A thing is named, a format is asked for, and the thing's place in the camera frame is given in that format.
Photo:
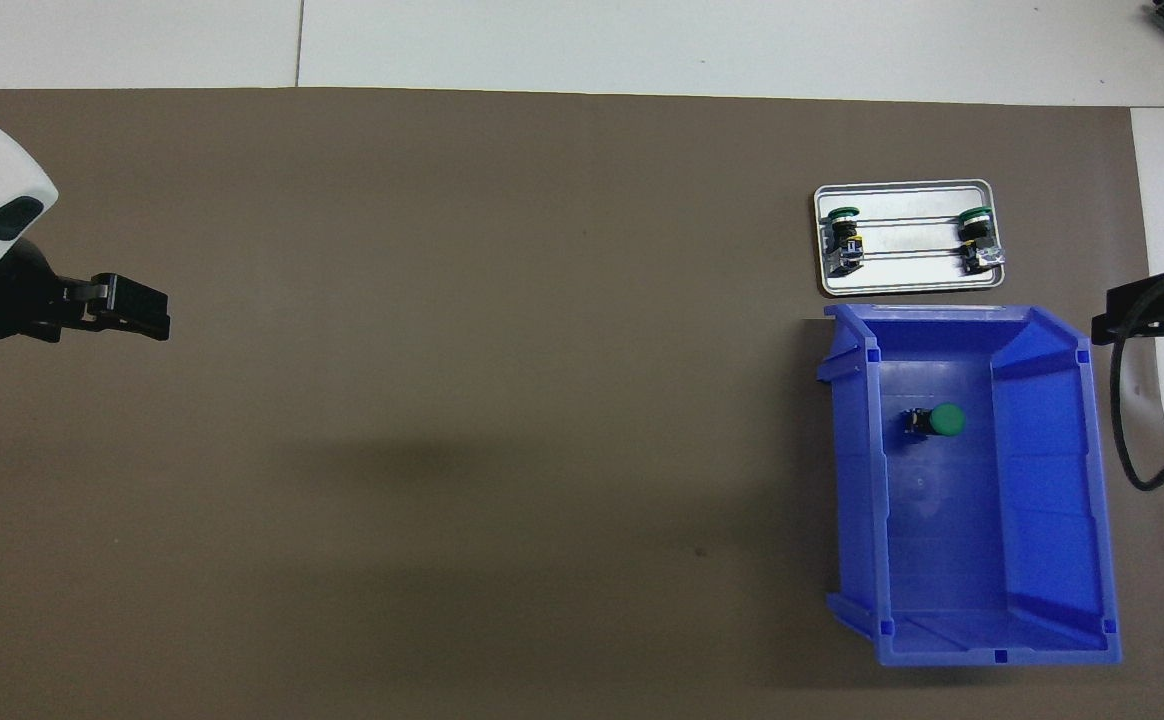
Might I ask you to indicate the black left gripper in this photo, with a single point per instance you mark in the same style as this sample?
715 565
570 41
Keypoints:
12 300

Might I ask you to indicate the green push button switch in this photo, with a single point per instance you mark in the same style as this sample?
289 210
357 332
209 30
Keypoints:
975 232
946 420
847 240

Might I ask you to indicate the silver metal tray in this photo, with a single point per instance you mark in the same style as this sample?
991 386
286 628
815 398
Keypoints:
927 284

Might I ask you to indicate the blue plastic storage bin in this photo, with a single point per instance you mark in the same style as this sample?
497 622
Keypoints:
942 550

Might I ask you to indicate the brown table mat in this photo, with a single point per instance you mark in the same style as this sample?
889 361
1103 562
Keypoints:
442 500

